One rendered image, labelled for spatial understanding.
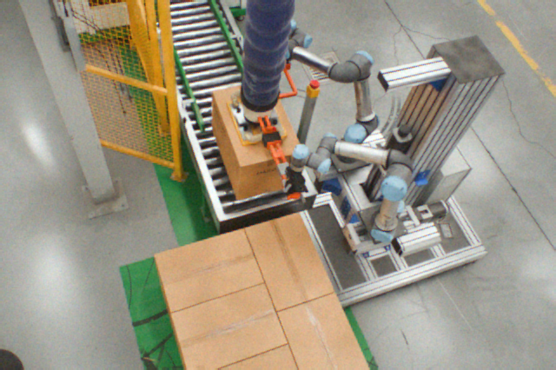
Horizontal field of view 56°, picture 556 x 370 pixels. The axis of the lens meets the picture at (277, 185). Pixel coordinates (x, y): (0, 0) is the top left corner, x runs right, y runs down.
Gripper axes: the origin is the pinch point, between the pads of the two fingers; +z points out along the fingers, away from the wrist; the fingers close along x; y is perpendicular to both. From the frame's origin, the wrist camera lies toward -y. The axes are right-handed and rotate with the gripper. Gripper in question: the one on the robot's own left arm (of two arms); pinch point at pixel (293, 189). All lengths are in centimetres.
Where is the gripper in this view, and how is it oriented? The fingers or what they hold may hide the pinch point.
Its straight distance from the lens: 286.1
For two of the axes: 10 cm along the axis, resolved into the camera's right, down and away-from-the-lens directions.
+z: -1.1, 5.2, 8.4
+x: -9.4, 2.3, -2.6
